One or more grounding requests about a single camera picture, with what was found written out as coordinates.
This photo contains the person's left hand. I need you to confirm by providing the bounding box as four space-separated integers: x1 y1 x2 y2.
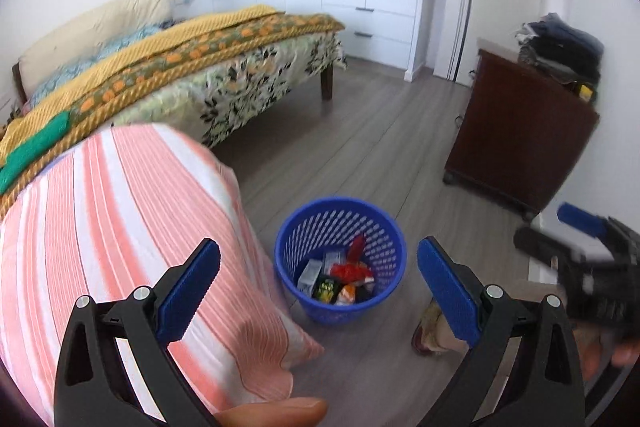
215 397 328 427

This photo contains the stack of folded clothes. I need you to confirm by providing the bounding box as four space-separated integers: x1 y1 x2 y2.
515 13 606 88

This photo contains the orange flower quilt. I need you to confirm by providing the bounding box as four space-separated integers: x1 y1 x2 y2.
0 13 346 208

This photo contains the wooden bed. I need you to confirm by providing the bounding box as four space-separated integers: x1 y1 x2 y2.
0 0 348 208

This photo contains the person's right hand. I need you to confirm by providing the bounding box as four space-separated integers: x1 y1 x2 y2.
572 329 640 381

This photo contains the yellow dotted blanket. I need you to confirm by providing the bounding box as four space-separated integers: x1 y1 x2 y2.
0 5 278 158

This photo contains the dark brown cabinet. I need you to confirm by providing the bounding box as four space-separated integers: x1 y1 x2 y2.
442 38 601 223

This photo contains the pink striped tablecloth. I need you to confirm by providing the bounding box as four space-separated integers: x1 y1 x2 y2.
0 123 326 427

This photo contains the blue patterned pillow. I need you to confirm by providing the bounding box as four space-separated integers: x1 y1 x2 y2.
100 23 170 58
30 56 103 102

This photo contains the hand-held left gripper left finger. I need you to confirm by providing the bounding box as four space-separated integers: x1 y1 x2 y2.
52 237 222 427

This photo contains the cream padded headboard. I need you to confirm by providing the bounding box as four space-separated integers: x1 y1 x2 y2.
20 0 173 95

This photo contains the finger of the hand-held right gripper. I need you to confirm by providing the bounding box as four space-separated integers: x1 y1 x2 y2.
514 226 591 268
557 202 609 239

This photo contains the red yellow snack packet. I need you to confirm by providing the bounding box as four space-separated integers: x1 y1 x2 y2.
331 262 374 284

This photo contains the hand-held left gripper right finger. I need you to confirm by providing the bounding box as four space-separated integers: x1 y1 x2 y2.
417 235 586 427

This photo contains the leaf print bedsheet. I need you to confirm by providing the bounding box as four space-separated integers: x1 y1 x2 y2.
107 29 348 148

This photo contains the black green packet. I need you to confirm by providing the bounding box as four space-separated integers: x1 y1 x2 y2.
312 274 342 304

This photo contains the green towel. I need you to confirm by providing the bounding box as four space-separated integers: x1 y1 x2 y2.
0 112 71 196

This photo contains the person's foot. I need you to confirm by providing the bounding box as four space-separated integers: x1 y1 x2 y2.
411 297 468 356

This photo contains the blue plastic mesh basket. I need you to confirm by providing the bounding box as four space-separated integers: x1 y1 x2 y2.
274 197 407 325

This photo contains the red wrapper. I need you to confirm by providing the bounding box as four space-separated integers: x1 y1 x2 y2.
348 234 367 264

